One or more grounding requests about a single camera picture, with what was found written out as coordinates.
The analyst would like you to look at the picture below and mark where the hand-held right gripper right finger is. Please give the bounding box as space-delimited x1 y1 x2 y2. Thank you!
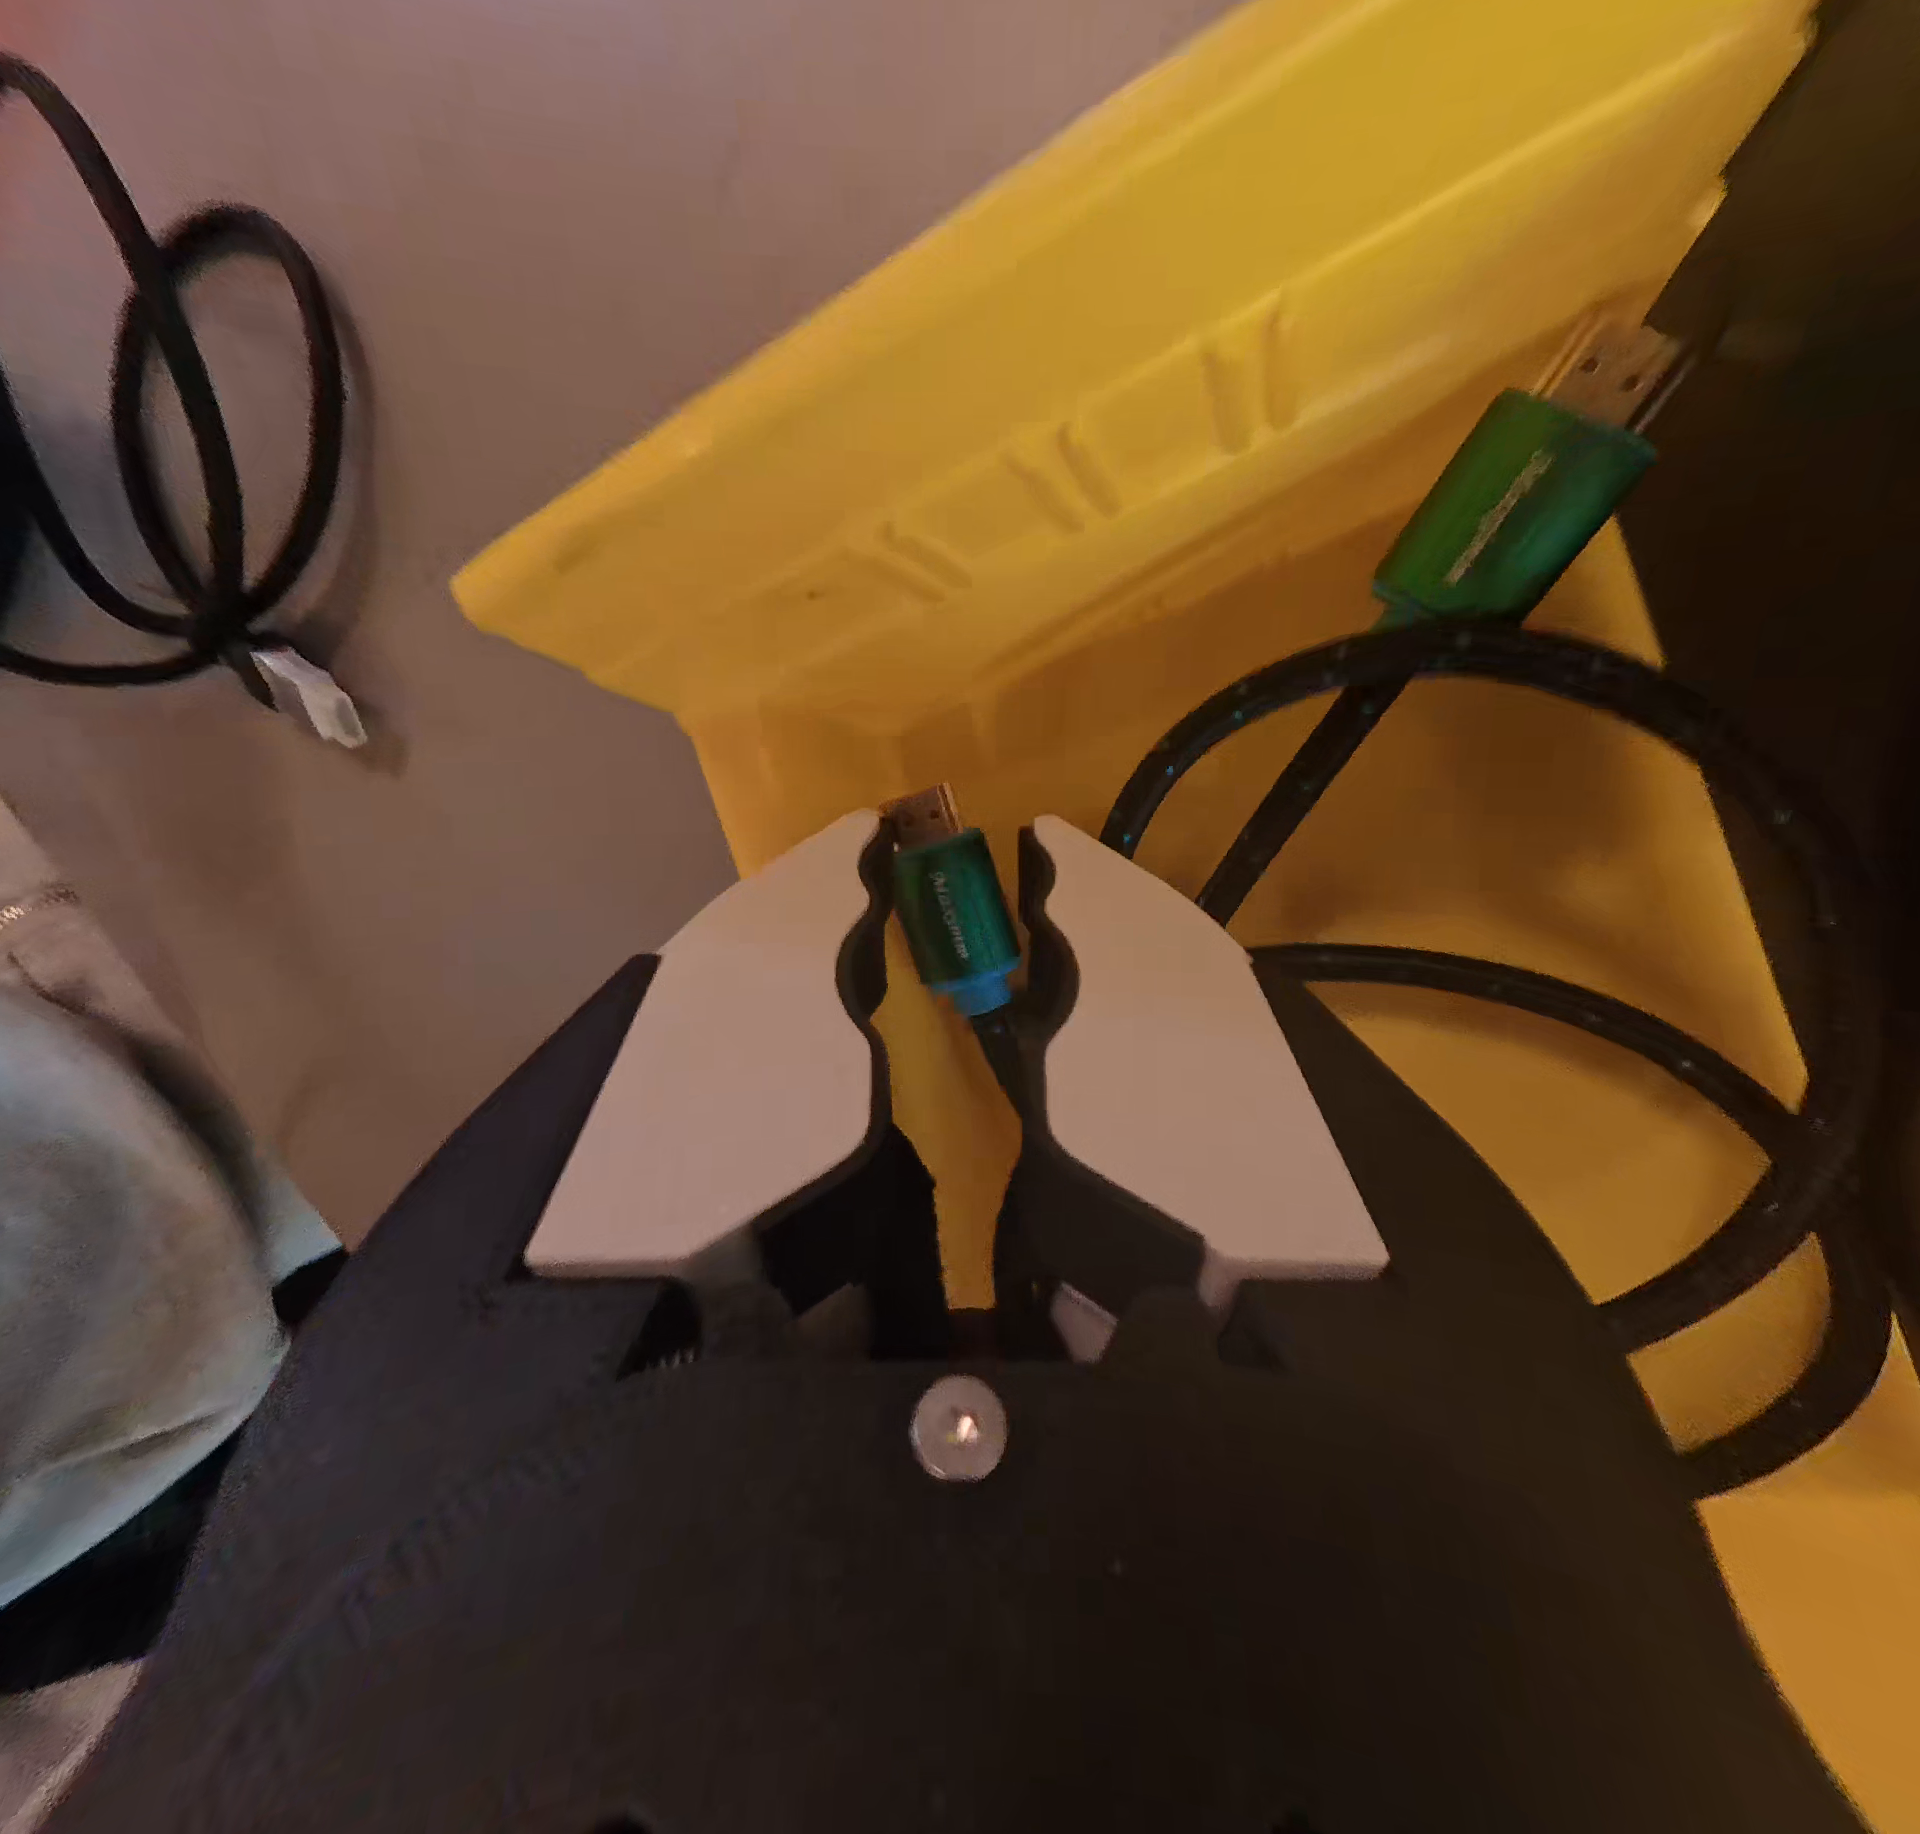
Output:
999 810 1392 1320

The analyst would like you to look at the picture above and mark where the grey adapter hub with cable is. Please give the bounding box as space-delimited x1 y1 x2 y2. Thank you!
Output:
0 54 370 753

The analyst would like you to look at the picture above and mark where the person's torso in grey sweater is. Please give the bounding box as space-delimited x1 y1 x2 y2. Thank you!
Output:
0 797 348 1612

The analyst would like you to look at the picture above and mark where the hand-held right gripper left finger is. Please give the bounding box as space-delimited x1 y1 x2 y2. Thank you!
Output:
520 809 946 1320

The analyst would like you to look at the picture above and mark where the yellow plastic bin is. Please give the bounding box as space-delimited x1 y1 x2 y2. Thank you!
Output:
449 0 1920 1834

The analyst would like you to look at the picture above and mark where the green-plug braided hdmi cable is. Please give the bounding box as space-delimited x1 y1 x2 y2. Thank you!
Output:
875 307 1895 1497

